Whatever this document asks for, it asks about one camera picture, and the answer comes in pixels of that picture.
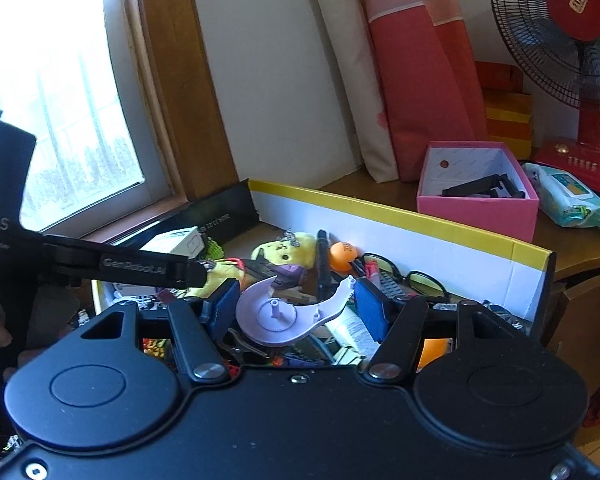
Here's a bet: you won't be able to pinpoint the pale correction tape shell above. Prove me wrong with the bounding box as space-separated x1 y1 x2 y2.
235 275 356 347

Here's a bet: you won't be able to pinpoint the orange yellow striped box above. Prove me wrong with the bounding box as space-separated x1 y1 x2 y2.
482 90 534 159

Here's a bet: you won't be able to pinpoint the red electric fan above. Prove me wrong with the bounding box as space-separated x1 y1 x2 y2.
489 0 600 202

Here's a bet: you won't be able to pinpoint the pink cardboard box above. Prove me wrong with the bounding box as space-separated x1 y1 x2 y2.
416 141 540 244

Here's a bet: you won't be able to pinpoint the window with beige frame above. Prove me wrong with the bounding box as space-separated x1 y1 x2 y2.
0 0 148 235

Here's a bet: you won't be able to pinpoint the purple toy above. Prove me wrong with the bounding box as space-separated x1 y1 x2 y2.
269 261 309 292

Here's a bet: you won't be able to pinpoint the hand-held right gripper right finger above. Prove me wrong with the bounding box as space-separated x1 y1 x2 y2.
352 277 543 387

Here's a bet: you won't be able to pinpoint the orange cardboard box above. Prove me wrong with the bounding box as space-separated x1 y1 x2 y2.
475 61 524 96

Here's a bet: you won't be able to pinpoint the wet wipes packet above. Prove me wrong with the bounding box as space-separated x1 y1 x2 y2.
521 162 600 233

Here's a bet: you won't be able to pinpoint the black plastic part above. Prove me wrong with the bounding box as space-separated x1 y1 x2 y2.
441 173 527 200

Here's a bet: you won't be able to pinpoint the white tube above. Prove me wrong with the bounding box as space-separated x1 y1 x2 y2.
325 305 376 358

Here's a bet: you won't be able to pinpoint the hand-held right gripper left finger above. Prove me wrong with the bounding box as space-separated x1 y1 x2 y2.
55 278 241 387

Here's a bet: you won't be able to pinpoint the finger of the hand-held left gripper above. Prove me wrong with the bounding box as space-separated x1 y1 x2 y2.
42 234 206 291

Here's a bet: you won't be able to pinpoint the orange ball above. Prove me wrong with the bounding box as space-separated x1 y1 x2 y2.
329 242 357 273
419 338 454 372

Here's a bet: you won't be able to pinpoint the white cardboard box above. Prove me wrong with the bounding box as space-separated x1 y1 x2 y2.
141 226 204 257

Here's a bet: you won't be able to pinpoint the black glasses with yellow lenses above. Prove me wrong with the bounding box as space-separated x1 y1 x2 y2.
354 253 452 307

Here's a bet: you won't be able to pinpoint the wooden window surround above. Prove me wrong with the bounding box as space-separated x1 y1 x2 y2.
80 0 241 241

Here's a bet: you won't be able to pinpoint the black marker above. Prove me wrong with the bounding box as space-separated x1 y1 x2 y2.
316 229 332 302

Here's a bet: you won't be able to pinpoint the cream and red curtain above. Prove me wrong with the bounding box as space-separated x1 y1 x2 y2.
300 0 491 184

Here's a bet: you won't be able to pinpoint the wooden desktop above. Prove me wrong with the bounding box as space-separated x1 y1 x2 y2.
322 157 600 411

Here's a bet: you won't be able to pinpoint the yellow cardboard box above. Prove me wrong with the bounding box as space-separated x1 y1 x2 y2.
91 178 557 361

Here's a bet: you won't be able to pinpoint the yellow plush toy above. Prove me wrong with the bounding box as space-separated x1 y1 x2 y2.
200 232 317 297

